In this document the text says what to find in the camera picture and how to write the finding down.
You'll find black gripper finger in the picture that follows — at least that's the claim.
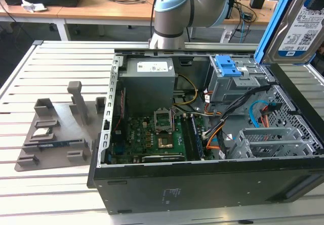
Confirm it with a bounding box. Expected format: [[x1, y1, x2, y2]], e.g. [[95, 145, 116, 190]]
[[306, 0, 324, 11]]

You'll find hard disk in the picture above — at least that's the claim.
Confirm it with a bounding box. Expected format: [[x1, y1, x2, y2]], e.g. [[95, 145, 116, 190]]
[[254, 0, 324, 65]]

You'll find grey metal disk bay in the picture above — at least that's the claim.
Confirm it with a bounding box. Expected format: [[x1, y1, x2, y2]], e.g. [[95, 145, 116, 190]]
[[227, 138, 317, 160], [237, 127, 302, 144]]

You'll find black speaker box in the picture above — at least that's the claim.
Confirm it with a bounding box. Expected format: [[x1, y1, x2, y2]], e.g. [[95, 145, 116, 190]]
[[222, 0, 237, 20]]

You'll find white power strip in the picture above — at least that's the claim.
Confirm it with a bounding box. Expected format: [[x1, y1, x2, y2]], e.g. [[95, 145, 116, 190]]
[[220, 31, 235, 43]]

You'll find blue plastic drive latch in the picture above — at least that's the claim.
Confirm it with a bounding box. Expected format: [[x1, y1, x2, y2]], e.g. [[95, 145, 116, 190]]
[[215, 55, 242, 78]]

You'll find grey metal drive cage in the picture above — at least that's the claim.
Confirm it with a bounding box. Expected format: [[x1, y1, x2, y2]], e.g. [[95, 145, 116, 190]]
[[207, 55, 275, 103]]

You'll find blue RAM stick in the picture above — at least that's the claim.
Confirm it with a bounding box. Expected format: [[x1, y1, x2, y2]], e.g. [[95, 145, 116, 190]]
[[37, 140, 84, 149], [189, 115, 205, 157]]

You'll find black RAM slot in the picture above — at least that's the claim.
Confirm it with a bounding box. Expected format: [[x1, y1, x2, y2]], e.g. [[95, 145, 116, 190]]
[[180, 116, 194, 160], [185, 116, 200, 160]]

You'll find metal socket cover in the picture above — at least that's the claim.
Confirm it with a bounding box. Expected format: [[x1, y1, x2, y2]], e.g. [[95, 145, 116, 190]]
[[153, 107, 173, 132]]

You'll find grey Dell power supply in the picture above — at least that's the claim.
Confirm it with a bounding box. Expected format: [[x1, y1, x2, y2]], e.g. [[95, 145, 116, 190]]
[[118, 57, 176, 117]]

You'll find long wooden desk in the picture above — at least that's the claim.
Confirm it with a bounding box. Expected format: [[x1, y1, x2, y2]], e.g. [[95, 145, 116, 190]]
[[57, 0, 281, 37]]

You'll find CPU socket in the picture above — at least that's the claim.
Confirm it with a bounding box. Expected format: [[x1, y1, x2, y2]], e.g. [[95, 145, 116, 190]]
[[157, 137, 173, 149]]

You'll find black PC case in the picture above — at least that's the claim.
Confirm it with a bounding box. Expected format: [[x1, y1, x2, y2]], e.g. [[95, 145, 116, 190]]
[[87, 48, 324, 215]]

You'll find black graphics card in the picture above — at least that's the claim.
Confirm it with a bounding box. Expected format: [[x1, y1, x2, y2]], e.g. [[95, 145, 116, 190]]
[[141, 154, 185, 163]]

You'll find green motherboard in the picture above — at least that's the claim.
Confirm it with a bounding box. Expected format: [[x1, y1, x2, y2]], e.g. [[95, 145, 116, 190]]
[[108, 115, 206, 164]]

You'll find grey parts rack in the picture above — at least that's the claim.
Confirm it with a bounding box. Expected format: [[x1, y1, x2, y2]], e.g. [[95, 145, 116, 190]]
[[15, 81, 107, 172]]

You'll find crumpled white paper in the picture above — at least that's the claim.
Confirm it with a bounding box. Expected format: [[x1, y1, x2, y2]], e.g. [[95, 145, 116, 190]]
[[21, 0, 48, 13]]

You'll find short wooden desk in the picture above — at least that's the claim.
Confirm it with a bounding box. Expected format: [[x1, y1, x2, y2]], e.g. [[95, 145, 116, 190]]
[[0, 0, 67, 42]]

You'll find silver CPU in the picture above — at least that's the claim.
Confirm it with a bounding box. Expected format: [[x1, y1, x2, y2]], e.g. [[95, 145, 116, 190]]
[[32, 128, 54, 137]]

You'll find orange flat data wire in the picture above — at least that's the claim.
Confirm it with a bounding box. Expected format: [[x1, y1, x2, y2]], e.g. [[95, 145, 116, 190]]
[[260, 105, 271, 128]]

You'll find blue flat data wire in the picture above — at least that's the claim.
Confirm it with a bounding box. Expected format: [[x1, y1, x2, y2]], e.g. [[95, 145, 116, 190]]
[[249, 99, 269, 128]]

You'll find black cable bundle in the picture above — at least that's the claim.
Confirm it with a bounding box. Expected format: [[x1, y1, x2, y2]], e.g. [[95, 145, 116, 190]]
[[202, 84, 270, 139]]

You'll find yellow black wire bundle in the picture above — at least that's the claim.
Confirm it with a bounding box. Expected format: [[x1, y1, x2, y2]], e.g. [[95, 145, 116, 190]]
[[173, 74, 199, 106]]

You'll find red orange wire bundle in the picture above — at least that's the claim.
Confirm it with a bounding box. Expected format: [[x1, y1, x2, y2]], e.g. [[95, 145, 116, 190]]
[[204, 90, 223, 118]]

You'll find grey white wire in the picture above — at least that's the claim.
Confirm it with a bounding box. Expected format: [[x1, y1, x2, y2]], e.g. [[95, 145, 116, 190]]
[[173, 107, 216, 117]]

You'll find orange yellow wire bundle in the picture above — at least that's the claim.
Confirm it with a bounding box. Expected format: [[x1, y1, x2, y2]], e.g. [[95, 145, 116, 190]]
[[205, 127, 227, 151]]

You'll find thin red wire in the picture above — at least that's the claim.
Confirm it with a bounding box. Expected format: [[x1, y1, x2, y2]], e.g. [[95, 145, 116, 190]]
[[112, 88, 127, 132]]

